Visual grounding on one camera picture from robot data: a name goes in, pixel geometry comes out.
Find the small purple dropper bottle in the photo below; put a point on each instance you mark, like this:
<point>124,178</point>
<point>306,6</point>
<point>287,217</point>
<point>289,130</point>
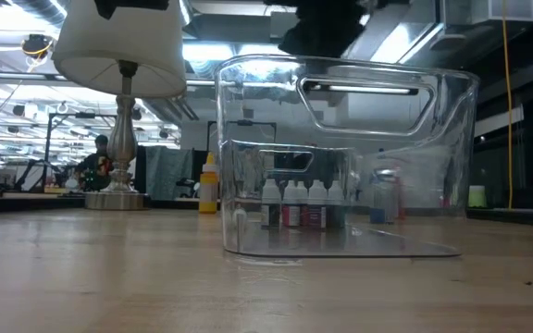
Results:
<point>317,217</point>

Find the tall yellow squeeze bottle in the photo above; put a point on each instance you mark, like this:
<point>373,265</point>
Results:
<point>208,194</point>

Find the clear plastic bin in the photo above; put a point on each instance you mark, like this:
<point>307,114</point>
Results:
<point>410,185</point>

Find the tall red squeeze bottle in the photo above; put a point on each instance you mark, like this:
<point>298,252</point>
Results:
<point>401,203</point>

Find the tall blue squeeze bottle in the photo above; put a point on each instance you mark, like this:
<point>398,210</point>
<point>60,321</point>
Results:
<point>377,216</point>

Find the table lamp white shade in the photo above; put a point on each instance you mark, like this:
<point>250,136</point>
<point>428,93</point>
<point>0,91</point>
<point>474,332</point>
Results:
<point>118,46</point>

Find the grey cloth cover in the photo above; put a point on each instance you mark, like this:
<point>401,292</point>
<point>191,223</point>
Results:
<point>169,171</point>

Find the green wipes container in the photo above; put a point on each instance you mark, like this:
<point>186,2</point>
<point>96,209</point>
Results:
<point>477,196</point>

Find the person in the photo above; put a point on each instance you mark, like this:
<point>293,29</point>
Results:
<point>95,166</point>

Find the black metal stand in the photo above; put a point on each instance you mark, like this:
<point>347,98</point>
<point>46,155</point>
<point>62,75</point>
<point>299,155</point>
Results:
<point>47,139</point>

